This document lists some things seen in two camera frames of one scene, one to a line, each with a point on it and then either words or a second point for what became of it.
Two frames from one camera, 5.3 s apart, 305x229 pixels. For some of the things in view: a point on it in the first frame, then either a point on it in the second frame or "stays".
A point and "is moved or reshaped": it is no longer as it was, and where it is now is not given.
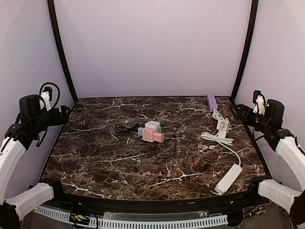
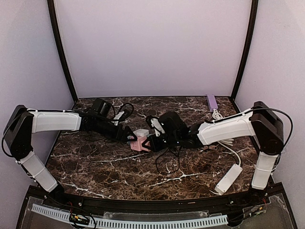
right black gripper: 246,114 -> 157,141
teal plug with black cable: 159,131 is moved or reshaped
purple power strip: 212,102 stays
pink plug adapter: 158,137 is moved or reshaped
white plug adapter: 152,124 is moved or reshaped
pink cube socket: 148,134 -> 137,145
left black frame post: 51,5 stays
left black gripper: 61,115 -> 122,133
